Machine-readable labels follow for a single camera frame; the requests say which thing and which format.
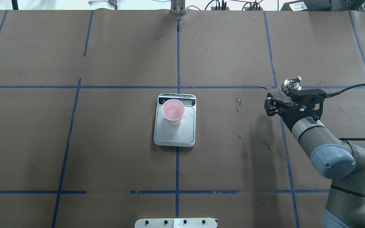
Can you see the glass sauce bottle metal cap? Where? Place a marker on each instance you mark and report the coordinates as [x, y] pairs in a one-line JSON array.
[[289, 85]]

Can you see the black orange terminal connector near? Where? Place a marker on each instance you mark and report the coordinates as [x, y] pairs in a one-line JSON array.
[[252, 6]]

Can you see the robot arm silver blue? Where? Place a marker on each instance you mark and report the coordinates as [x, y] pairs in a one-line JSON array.
[[336, 159]]

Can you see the black box white label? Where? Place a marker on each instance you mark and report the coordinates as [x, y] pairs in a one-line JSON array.
[[307, 5]]

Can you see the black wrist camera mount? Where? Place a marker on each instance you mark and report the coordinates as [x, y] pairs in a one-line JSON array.
[[308, 103]]

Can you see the aluminium frame post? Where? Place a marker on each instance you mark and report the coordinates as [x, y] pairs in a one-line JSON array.
[[178, 7]]

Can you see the silver digital kitchen scale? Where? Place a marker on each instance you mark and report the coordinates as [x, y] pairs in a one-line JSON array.
[[181, 135]]

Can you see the black orange terminal connector far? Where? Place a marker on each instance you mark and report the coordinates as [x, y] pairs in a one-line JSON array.
[[218, 5]]

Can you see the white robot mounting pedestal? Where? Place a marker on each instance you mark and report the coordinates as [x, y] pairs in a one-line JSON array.
[[176, 223]]

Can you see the pink plastic cup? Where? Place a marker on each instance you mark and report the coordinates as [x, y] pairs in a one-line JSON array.
[[173, 111]]

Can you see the black orange terminal connector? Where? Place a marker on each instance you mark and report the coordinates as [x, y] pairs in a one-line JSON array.
[[218, 5], [252, 6]]

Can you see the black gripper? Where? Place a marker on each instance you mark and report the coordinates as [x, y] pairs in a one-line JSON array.
[[291, 114]]

